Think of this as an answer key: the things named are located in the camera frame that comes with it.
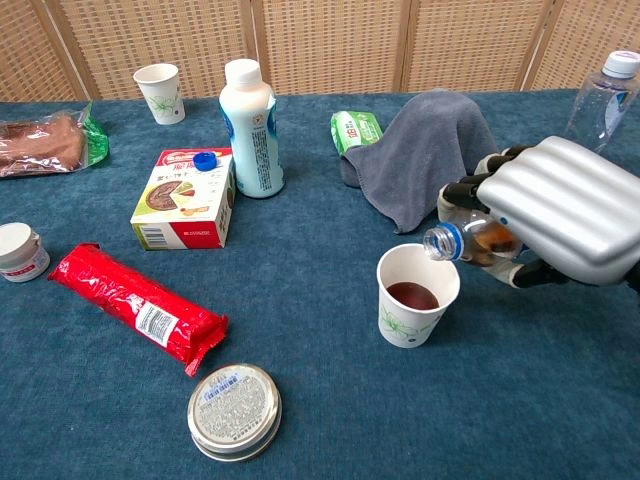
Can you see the round metal tin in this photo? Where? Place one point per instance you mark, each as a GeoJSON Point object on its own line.
{"type": "Point", "coordinates": [232, 405]}

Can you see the small white jar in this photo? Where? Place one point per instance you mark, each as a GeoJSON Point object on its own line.
{"type": "Point", "coordinates": [20, 250]}

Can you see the green wet wipes pack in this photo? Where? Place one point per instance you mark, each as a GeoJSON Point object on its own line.
{"type": "Point", "coordinates": [350, 130]}

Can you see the wicker folding screen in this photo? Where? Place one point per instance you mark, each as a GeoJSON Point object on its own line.
{"type": "Point", "coordinates": [325, 45]}

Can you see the white milk drink bottle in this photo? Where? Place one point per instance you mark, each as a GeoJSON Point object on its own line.
{"type": "Point", "coordinates": [255, 150]}

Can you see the red white cake box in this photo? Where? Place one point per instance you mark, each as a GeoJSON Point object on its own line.
{"type": "Point", "coordinates": [175, 210]}

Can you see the red biscuit pack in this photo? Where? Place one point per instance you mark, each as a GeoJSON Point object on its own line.
{"type": "Point", "coordinates": [115, 290]}

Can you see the white paper cup green flower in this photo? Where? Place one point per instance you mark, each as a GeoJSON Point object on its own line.
{"type": "Point", "coordinates": [162, 95]}
{"type": "Point", "coordinates": [400, 325]}

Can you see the brown food bag green edge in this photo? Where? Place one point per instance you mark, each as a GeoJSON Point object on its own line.
{"type": "Point", "coordinates": [40, 145]}

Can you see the grey towel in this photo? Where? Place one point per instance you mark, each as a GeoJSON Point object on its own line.
{"type": "Point", "coordinates": [420, 150]}

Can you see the blue carpet table cover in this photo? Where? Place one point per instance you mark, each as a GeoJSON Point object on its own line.
{"type": "Point", "coordinates": [325, 250]}

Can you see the clear water bottle white cap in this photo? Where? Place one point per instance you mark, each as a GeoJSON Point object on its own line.
{"type": "Point", "coordinates": [602, 100]}

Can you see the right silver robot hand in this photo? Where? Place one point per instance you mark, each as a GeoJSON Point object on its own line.
{"type": "Point", "coordinates": [560, 210]}

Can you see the blue bottle cap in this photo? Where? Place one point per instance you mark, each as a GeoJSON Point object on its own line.
{"type": "Point", "coordinates": [205, 161]}

